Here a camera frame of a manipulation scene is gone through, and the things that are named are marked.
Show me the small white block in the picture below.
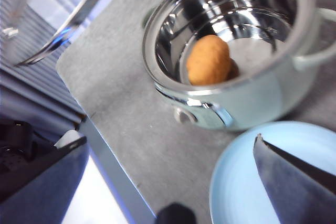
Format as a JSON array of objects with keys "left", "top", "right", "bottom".
[{"left": 54, "top": 129, "right": 82, "bottom": 148}]

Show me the pale green electric steamer pot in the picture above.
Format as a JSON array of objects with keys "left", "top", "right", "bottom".
[{"left": 141, "top": 0, "right": 336, "bottom": 132}]

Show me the black equipment block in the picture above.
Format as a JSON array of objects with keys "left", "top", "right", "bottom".
[{"left": 0, "top": 119, "right": 55, "bottom": 183}]

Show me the blue round plate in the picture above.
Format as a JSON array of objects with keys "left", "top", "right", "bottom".
[{"left": 209, "top": 121, "right": 336, "bottom": 224}]

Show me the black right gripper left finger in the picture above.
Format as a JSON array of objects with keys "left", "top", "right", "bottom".
[{"left": 0, "top": 136, "right": 88, "bottom": 224}]

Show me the brown potato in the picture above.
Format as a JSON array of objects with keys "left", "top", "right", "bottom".
[{"left": 185, "top": 34, "right": 232, "bottom": 86}]

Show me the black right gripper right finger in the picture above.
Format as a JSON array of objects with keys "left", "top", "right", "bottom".
[{"left": 253, "top": 134, "right": 336, "bottom": 224}]

